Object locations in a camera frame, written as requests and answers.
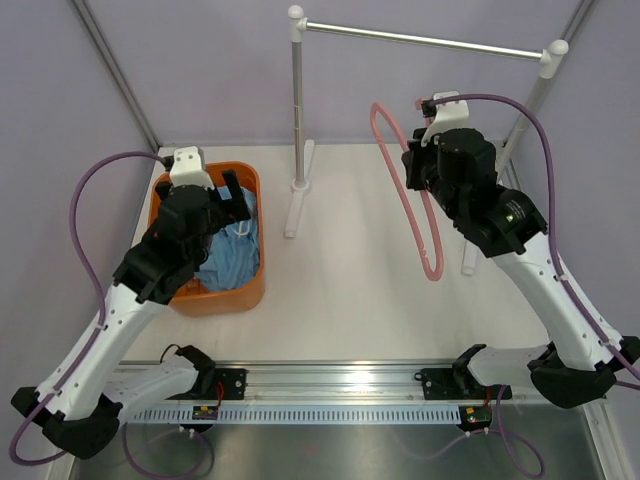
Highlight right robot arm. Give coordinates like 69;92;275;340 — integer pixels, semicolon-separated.
401;128;639;409

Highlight metal corner frame post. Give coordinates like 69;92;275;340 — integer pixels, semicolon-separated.
68;0;161;151

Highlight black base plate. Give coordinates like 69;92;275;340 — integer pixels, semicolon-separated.
210;368;247;401
413;367;500;400

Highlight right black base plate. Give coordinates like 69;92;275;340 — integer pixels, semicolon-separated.
413;367;500;400

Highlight white metal clothes rack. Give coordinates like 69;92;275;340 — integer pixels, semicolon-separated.
284;5;570;276

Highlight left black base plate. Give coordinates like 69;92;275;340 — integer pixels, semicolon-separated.
210;368;247;401

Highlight blue shorts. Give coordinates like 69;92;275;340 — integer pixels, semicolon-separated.
195;188;260;292

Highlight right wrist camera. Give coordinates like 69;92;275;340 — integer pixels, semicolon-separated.
415;91;469;147

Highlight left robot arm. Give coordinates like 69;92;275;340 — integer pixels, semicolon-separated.
11;170;250;459

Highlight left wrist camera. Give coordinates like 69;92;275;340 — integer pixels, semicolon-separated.
164;146;214;189

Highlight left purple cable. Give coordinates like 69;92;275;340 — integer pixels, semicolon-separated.
9;151;171;464

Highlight orange plastic basket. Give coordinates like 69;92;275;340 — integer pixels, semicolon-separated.
169;162;265;317

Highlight aluminium mounting rail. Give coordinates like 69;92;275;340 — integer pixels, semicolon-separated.
216;360;484;404

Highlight pink clothes hanger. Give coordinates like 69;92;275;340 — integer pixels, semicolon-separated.
369;102;445;282

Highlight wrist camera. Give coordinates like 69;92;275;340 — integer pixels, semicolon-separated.
415;91;469;147
164;146;214;189

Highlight white slotted cable duct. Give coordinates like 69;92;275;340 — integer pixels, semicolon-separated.
129;404;462;425

